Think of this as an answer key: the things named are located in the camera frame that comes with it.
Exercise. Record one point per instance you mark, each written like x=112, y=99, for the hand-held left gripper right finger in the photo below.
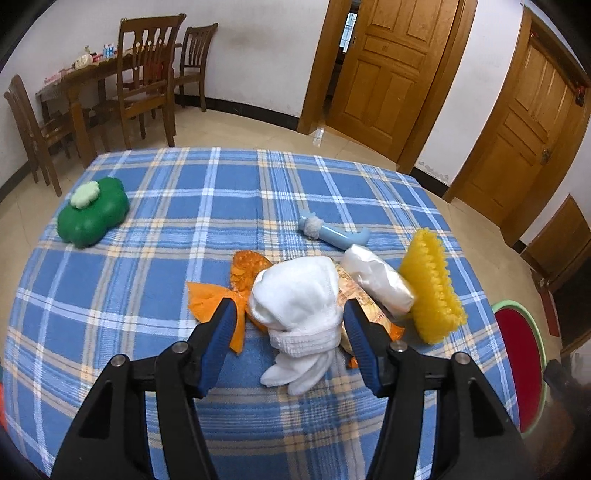
x=362, y=350

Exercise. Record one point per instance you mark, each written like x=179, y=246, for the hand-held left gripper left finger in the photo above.
x=217, y=346

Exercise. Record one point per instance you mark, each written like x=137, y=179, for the beige printed snack packet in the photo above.
x=353, y=288

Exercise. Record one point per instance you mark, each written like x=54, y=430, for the white plastic packet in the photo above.
x=374, y=277

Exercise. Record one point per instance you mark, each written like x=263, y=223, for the white cloth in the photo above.
x=295, y=295

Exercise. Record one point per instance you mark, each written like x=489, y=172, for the light blue plastic toy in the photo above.
x=339, y=236

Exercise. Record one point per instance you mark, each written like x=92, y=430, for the red bin with green rim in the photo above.
x=517, y=360

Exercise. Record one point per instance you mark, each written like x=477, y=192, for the blue plaid tablecloth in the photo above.
x=184, y=207

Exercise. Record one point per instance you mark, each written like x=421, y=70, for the green clover-shaped box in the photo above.
x=97, y=217

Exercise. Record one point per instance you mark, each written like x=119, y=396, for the dark metal door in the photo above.
x=575, y=314

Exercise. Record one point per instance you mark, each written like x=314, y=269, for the low wooden cabinet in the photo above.
x=558, y=244

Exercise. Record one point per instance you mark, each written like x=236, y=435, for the closed wooden door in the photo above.
x=517, y=134

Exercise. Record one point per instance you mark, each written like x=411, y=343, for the open wooden door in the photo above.
x=392, y=83

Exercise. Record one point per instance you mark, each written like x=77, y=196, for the wooden dining chair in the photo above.
x=27, y=124
x=196, y=50
x=143, y=55

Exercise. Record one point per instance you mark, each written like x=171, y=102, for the wooden dining table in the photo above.
x=83, y=78

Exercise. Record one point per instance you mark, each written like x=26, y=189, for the pink packet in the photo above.
x=56, y=76

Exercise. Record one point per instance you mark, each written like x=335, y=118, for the blue white carton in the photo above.
x=109, y=50

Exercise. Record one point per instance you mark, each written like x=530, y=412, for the red door ornament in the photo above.
x=579, y=94

